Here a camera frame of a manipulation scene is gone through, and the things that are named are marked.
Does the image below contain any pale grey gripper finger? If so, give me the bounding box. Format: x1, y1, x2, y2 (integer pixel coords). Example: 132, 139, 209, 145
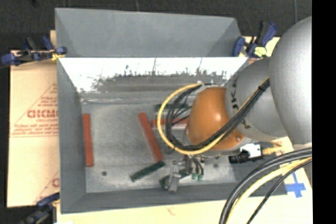
171, 161, 180, 178
167, 175, 182, 193

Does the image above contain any red-brown flat block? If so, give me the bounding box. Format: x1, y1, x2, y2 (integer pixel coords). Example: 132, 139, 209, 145
138, 112, 164, 163
82, 113, 95, 167

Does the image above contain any grey metal bin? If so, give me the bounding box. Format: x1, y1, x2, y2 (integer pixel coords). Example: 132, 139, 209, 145
54, 7, 287, 213

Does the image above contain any brown cardboard board, red print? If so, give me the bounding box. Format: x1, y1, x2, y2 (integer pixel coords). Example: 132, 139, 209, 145
6, 30, 61, 208

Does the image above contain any black cylinder on white bracket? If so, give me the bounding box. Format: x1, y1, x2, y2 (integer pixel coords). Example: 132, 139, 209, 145
228, 142, 284, 165

